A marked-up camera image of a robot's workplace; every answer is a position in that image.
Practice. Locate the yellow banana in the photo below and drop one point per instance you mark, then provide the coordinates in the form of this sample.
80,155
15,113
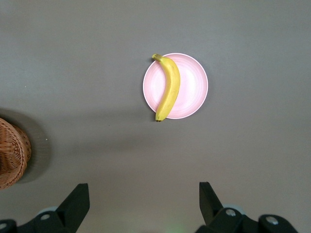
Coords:
171,87

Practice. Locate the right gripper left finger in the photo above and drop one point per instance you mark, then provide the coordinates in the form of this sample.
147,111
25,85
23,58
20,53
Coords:
71,208

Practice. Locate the brown wicker basket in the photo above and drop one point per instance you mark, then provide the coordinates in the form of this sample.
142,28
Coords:
12,155

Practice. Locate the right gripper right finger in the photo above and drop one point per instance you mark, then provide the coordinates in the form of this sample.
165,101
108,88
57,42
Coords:
212,206

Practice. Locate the pink plate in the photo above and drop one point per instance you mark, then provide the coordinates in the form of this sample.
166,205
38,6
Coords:
192,85

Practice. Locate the brown table cloth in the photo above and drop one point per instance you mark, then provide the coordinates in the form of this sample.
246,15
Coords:
73,72

